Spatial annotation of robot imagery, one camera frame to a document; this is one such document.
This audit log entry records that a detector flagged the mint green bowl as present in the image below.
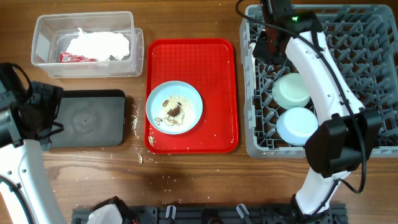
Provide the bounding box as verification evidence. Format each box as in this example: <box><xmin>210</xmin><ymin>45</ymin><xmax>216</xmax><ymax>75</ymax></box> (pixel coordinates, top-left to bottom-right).
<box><xmin>272</xmin><ymin>73</ymin><xmax>310</xmax><ymax>110</ymax></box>

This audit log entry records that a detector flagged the white plastic spoon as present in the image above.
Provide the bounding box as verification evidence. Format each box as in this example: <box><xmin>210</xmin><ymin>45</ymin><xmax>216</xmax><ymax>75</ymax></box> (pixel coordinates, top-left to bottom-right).
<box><xmin>249</xmin><ymin>42</ymin><xmax>257</xmax><ymax>90</ymax></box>

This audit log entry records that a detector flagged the light blue bowl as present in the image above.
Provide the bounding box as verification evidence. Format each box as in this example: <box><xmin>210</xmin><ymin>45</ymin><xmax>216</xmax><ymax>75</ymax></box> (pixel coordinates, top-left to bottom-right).
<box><xmin>276</xmin><ymin>107</ymin><xmax>318</xmax><ymax>146</ymax></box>

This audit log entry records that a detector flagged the light blue plate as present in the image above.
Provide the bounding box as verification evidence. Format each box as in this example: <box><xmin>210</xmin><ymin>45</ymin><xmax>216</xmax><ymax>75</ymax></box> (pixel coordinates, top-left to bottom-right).
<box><xmin>146</xmin><ymin>81</ymin><xmax>203</xmax><ymax>135</ymax></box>

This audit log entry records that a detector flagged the white rice pile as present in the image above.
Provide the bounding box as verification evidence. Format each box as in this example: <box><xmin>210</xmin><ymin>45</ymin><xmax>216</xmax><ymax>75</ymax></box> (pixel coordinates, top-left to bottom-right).
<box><xmin>155</xmin><ymin>95</ymin><xmax>195</xmax><ymax>126</ymax></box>

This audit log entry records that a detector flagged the white napkin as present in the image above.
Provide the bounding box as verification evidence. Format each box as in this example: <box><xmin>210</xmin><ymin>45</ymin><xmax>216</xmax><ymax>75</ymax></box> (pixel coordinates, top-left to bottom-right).
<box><xmin>66</xmin><ymin>28</ymin><xmax>131</xmax><ymax>62</ymax></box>

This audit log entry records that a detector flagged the red snack wrapper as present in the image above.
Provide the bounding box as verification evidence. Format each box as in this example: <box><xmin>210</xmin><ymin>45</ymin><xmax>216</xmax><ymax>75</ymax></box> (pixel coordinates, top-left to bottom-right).
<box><xmin>59</xmin><ymin>52</ymin><xmax>98</xmax><ymax>63</ymax></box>

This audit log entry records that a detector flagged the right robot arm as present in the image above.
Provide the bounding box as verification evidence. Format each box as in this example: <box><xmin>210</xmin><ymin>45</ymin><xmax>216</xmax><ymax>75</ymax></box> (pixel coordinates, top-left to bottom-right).
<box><xmin>254</xmin><ymin>1</ymin><xmax>382</xmax><ymax>223</ymax></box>

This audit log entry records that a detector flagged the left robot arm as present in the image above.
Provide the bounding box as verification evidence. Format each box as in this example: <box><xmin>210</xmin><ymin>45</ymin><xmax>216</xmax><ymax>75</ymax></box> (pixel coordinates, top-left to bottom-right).
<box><xmin>1</xmin><ymin>63</ymin><xmax>65</xmax><ymax>223</ymax></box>

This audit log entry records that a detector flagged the grey dishwasher rack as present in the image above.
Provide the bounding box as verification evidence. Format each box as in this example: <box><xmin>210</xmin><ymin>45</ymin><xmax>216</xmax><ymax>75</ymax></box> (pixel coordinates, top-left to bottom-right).
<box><xmin>239</xmin><ymin>4</ymin><xmax>397</xmax><ymax>158</ymax></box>

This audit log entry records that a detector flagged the black waste tray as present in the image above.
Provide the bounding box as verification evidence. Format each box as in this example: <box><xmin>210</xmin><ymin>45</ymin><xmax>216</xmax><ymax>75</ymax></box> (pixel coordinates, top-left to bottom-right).
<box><xmin>50</xmin><ymin>90</ymin><xmax>126</xmax><ymax>149</ymax></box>

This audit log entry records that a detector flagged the red serving tray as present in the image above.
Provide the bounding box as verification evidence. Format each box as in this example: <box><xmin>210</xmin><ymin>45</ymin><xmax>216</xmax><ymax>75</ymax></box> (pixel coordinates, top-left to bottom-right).
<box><xmin>144</xmin><ymin>39</ymin><xmax>239</xmax><ymax>154</ymax></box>

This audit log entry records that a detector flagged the food crumb on tray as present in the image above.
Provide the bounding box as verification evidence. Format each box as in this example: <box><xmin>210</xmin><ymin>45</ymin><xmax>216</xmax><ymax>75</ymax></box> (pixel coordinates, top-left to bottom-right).
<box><xmin>148</xmin><ymin>136</ymin><xmax>154</xmax><ymax>146</ymax></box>

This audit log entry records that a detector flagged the food crumb on table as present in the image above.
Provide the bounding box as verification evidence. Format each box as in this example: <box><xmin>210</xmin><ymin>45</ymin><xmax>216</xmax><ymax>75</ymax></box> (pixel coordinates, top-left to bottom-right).
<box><xmin>137</xmin><ymin>154</ymin><xmax>144</xmax><ymax>164</ymax></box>

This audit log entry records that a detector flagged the clear plastic bin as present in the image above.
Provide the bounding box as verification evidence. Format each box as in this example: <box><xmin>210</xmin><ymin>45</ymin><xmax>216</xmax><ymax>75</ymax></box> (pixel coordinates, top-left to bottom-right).
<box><xmin>31</xmin><ymin>11</ymin><xmax>144</xmax><ymax>78</ymax></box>

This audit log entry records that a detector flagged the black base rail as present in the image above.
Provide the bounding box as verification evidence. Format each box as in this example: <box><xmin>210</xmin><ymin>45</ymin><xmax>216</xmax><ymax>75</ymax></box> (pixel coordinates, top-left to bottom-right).
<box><xmin>71</xmin><ymin>203</ymin><xmax>348</xmax><ymax>224</ymax></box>

